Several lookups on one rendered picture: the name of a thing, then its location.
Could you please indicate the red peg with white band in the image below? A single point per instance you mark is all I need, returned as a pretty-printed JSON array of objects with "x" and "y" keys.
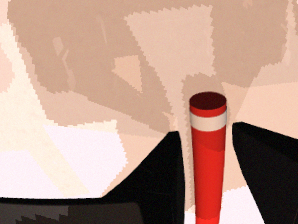
[{"x": 207, "y": 114}]

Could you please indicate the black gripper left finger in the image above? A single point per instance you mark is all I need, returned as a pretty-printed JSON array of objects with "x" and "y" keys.
[{"x": 154, "y": 193}]

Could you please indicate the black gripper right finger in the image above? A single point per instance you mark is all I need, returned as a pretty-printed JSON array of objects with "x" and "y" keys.
[{"x": 269, "y": 165}]

